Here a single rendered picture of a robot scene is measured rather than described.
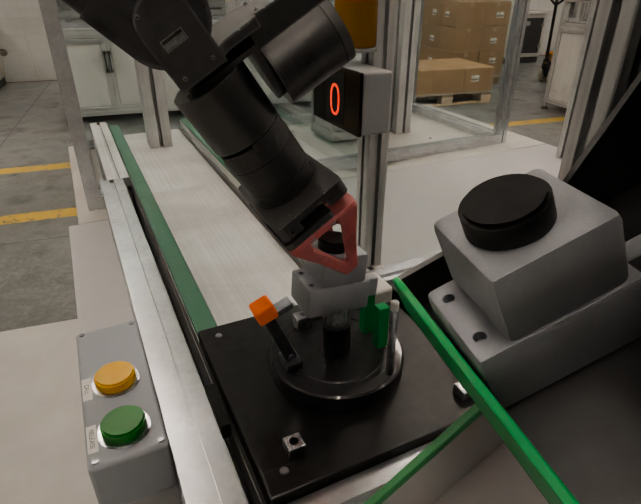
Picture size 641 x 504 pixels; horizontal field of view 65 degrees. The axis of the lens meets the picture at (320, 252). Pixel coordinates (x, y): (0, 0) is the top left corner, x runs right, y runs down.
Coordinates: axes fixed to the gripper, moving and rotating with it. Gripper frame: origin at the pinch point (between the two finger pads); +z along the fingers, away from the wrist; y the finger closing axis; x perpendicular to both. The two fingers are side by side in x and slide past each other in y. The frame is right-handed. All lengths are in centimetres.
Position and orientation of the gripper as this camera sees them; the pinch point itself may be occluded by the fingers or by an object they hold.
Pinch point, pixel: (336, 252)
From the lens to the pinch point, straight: 47.3
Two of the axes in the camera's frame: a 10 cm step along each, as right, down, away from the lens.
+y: -4.2, -4.3, 8.0
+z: 4.9, 6.3, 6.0
